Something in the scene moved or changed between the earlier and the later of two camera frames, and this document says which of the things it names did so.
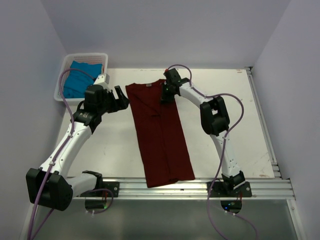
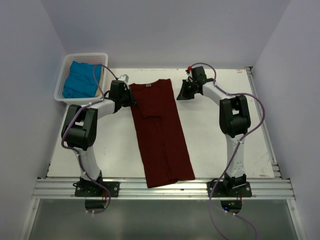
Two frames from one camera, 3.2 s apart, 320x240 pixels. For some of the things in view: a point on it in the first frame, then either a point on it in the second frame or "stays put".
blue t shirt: [77, 82] stays put
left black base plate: [114, 186] stays put
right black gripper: [165, 99] → [183, 95]
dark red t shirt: [166, 157] stays put
